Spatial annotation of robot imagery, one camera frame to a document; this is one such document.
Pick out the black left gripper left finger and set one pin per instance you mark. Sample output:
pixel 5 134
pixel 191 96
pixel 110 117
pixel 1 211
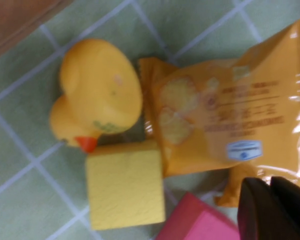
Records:
pixel 257 215

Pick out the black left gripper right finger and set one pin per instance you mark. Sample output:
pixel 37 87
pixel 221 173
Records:
pixel 295 200

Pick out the magenta foam cube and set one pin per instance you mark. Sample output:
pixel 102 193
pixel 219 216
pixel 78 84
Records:
pixel 197 225

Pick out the yellow foam cube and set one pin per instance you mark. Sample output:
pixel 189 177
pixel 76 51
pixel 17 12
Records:
pixel 125 187

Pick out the yellow rubber duck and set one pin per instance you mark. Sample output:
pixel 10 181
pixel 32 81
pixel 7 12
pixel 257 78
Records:
pixel 97 87

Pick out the green checked tablecloth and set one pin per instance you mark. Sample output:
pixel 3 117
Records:
pixel 20 175

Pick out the cardboard box with F2 print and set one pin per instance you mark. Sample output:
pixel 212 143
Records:
pixel 10 20

